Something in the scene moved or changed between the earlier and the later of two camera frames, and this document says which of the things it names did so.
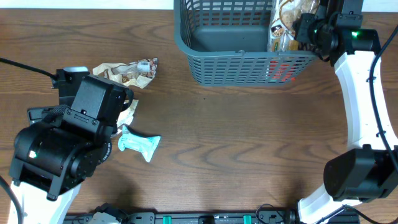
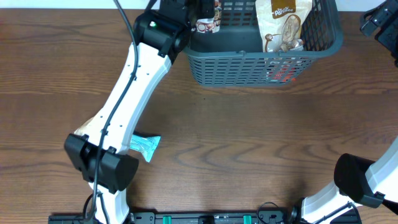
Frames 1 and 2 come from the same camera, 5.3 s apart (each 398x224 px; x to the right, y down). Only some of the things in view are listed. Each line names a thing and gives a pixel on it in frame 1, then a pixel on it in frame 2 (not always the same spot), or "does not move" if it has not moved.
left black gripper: (40, 115) to (208, 10)
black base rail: (202, 218) does not move
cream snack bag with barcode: (138, 73) to (207, 25)
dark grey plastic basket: (225, 43) does not move
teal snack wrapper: (146, 144) does not move
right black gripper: (301, 34) to (382, 18)
